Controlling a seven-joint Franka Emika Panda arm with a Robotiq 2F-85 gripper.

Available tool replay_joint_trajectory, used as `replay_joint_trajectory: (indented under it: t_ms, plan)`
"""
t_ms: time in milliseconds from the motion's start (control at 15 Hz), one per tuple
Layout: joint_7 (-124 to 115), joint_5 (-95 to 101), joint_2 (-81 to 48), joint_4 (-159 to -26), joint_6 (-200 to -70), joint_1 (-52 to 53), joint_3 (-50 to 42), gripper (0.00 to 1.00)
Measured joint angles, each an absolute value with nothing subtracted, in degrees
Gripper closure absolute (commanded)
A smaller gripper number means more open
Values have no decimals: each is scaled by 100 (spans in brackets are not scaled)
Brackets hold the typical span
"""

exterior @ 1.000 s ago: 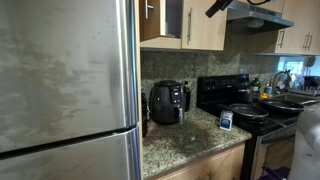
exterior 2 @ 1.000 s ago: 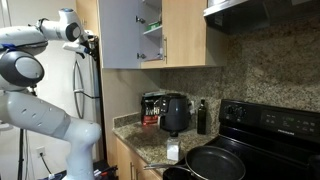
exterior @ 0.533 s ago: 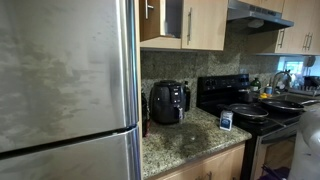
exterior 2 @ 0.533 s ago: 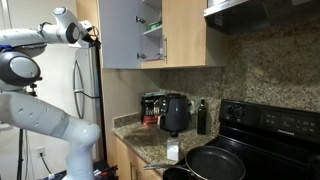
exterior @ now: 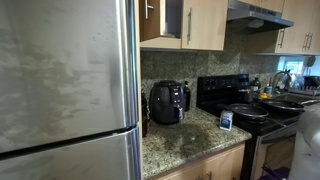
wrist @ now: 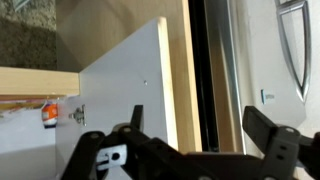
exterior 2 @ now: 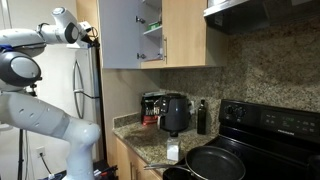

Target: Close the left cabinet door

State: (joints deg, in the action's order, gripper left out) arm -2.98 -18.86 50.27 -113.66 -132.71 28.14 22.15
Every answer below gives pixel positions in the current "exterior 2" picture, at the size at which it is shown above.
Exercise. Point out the black electric stove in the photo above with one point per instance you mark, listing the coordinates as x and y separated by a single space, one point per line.
273 133

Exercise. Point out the stainless steel refrigerator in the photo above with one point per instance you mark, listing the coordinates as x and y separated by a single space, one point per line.
88 76

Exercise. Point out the black red protein bag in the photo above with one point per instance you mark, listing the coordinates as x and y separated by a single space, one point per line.
148 111

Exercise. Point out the small black pan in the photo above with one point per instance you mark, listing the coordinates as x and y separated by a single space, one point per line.
175 174

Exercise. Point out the green box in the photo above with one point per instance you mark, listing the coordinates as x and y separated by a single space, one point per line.
155 25

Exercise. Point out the white cabinet shelf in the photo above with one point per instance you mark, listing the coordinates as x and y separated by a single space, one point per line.
153 31

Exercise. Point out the dark glass oil bottle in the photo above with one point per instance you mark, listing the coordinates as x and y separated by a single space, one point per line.
201 116

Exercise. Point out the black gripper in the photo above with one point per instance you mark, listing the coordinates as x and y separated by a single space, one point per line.
92 39

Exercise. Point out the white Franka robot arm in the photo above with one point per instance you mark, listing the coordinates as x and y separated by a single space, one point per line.
33 116

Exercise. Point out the light wood base cabinet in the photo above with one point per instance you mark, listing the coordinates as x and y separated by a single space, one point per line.
123 160

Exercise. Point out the wood wall cabinet body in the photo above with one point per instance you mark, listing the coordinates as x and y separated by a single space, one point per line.
216 50

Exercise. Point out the black tripod stand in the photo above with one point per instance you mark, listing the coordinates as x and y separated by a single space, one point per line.
20 153

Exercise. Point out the white wall outlet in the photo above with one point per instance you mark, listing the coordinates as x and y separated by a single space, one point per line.
40 151

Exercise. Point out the metal cabinet hinge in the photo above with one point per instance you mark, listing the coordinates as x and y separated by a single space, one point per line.
141 56
140 20

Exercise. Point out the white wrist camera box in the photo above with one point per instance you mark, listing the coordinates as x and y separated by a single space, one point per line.
85 26

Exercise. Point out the grey cabinet door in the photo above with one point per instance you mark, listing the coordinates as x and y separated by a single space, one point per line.
118 33

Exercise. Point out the black orange tool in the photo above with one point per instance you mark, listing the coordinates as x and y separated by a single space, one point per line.
106 171

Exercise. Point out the light wood cabinet door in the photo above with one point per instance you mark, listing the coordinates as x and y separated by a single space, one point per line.
185 33

